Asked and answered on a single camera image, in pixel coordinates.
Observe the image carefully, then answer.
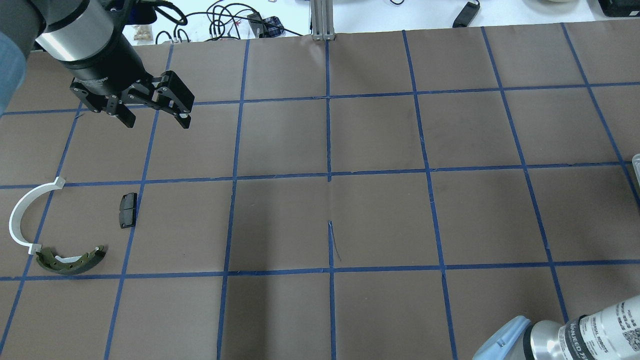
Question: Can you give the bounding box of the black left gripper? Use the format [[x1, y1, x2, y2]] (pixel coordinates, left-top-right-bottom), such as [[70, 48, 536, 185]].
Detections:
[[64, 32, 195, 129]]

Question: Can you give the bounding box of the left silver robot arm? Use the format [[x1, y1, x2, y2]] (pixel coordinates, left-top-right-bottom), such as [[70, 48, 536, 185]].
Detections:
[[0, 0, 195, 129]]

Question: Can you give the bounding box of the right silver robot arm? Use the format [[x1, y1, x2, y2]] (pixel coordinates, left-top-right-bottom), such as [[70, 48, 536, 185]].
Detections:
[[473, 295, 640, 360]]

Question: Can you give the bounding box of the grey brake pad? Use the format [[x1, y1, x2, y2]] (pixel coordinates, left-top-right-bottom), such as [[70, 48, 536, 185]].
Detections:
[[118, 193, 138, 229]]

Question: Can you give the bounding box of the olive curved brake shoe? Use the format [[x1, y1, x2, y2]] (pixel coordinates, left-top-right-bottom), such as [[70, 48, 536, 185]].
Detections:
[[35, 245, 106, 276]]

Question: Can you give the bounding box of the black power adapter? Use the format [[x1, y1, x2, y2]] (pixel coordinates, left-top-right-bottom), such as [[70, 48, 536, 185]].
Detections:
[[452, 0, 482, 28]]

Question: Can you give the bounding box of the white curved plastic bracket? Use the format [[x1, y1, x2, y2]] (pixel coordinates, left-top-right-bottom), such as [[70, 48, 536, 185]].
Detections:
[[8, 177, 66, 255]]

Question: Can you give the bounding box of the aluminium frame post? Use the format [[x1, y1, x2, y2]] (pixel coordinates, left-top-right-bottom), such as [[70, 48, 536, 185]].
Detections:
[[309, 0, 336, 41]]

